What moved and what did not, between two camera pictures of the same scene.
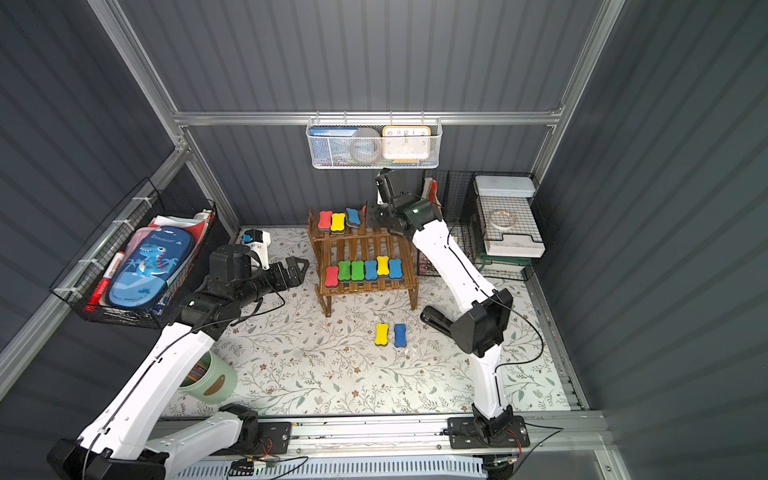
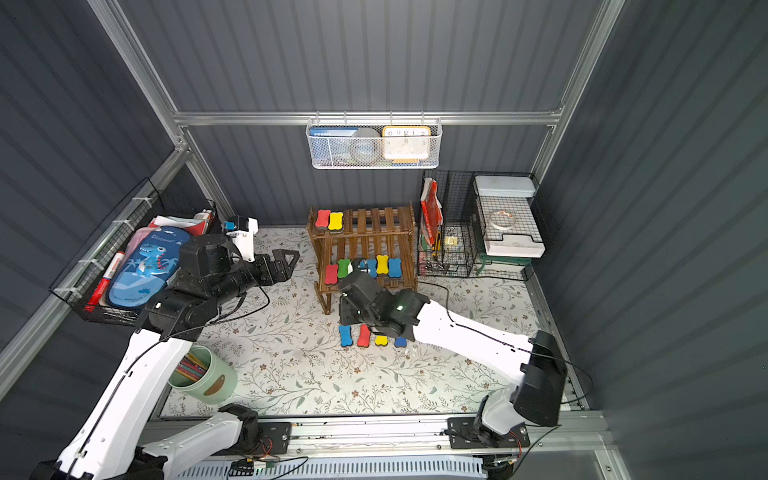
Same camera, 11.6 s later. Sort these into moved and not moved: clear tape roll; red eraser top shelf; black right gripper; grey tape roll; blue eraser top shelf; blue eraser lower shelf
Moved: black right gripper; blue eraser top shelf
Not moved: red eraser top shelf; blue eraser lower shelf; grey tape roll; clear tape roll
